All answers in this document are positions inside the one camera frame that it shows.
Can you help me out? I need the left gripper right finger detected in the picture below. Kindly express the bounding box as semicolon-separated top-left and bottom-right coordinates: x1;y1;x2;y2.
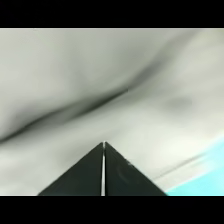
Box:
104;141;168;197

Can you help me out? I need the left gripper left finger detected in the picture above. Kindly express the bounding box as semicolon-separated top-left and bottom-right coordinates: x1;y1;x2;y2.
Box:
37;141;104;197

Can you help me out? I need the white garment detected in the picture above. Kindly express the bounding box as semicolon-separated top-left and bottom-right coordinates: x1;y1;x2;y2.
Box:
0;27;224;197

